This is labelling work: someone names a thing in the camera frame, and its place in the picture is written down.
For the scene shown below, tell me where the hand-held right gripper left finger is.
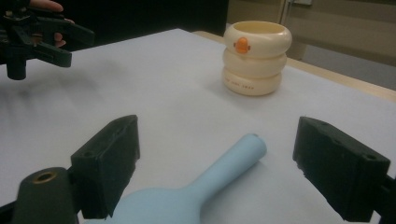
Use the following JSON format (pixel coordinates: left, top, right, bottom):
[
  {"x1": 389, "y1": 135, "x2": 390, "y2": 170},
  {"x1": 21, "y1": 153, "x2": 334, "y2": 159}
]
[{"x1": 70, "y1": 114, "x2": 141, "y2": 220}]

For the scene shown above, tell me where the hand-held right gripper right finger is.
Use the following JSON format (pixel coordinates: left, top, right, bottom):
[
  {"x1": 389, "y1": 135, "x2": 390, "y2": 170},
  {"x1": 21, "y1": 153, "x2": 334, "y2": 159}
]
[{"x1": 291, "y1": 115, "x2": 392, "y2": 223}]

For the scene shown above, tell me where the light blue hairbrush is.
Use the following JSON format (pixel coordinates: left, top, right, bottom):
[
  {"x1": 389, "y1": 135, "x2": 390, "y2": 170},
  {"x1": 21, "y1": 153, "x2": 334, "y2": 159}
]
[{"x1": 83, "y1": 133, "x2": 268, "y2": 224}]

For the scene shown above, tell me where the dark curtain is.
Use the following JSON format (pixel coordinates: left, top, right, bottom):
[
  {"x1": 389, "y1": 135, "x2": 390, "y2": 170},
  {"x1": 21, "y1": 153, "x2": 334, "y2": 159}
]
[{"x1": 60, "y1": 0, "x2": 230, "y2": 52}]

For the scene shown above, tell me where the cream ringed container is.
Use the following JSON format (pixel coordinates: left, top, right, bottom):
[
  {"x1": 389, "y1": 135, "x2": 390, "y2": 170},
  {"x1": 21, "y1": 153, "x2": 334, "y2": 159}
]
[{"x1": 221, "y1": 20, "x2": 293, "y2": 97}]

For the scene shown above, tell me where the white wall socket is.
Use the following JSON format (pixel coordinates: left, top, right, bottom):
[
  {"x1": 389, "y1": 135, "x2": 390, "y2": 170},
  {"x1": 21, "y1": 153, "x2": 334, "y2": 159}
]
[{"x1": 288, "y1": 0, "x2": 314, "y2": 7}]

